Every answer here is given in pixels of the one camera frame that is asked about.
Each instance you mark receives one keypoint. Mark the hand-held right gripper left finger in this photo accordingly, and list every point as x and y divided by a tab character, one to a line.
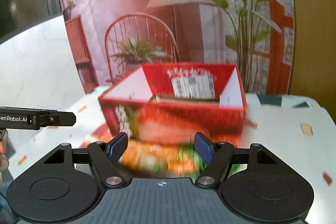
117	146

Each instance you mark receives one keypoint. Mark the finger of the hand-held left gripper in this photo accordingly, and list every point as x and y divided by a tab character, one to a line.
61	119

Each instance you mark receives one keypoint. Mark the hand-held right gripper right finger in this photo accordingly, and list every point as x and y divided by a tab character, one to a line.
204	147

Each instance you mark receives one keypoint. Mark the red strawberry print box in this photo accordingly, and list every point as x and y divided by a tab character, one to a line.
162	121

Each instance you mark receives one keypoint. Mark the person's left hand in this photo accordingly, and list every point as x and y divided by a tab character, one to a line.
3	161

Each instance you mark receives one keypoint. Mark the person's blue jeans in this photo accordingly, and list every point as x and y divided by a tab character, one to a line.
4	204

